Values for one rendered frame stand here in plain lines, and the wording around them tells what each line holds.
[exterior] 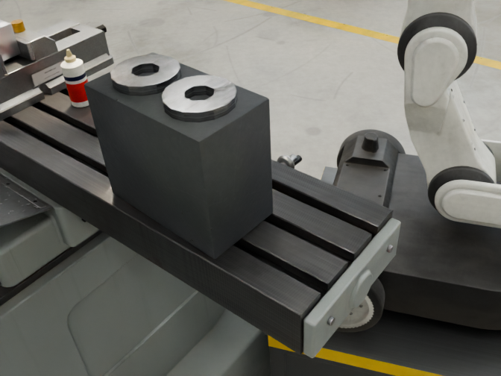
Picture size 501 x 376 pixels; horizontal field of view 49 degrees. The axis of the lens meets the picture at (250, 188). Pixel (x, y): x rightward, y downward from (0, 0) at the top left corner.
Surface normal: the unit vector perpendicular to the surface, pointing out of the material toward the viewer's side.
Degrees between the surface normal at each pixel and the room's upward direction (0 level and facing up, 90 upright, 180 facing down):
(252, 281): 0
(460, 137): 90
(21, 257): 90
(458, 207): 90
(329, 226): 0
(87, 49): 90
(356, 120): 0
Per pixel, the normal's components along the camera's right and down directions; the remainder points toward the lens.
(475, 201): -0.29, 0.61
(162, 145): -0.67, 0.50
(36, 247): 0.78, 0.37
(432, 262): -0.05, -0.77
